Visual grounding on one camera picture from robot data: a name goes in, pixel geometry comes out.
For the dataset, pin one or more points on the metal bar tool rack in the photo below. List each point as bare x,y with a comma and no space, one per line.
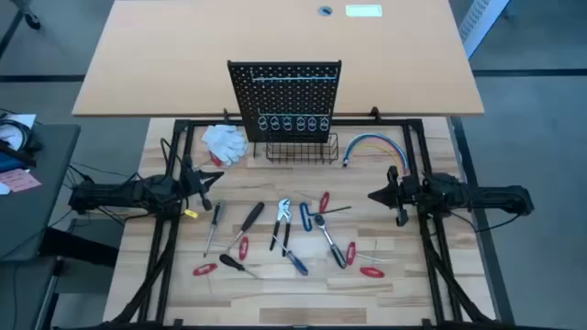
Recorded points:
293,78

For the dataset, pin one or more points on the black metal table frame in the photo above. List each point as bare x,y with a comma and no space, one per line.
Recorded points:
298,122

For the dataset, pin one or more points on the white paper sheet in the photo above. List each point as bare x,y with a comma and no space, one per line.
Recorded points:
20,120

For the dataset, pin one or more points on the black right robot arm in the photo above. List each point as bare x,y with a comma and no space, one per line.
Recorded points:
481,194

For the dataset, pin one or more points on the white perforated panel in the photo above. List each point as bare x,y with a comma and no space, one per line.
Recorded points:
481,23

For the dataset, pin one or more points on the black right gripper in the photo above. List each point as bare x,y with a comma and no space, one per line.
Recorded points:
408,192

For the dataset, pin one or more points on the white rectangular desk plate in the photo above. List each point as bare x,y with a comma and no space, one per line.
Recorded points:
363,10

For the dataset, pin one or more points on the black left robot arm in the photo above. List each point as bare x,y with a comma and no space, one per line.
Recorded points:
114,192

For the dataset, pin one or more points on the yellow tag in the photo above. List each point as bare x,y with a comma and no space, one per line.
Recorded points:
191,213

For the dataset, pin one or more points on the black perforated peg board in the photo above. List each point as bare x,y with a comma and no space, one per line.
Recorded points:
293,96

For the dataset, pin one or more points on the pink paper note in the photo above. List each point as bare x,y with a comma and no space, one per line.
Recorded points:
18,179

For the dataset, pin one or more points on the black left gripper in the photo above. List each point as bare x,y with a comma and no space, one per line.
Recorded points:
197,181

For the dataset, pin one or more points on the white work gloves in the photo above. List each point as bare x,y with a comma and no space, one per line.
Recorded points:
225,142

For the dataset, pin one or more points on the tan wooden desk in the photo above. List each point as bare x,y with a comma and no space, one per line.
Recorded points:
183,55

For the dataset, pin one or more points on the black chair caster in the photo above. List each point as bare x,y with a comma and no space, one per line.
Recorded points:
32,20

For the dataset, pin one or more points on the black frame clamp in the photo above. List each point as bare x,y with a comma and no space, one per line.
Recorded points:
225,114
375,113

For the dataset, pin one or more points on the grey side table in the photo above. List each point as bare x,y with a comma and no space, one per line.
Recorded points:
41,206

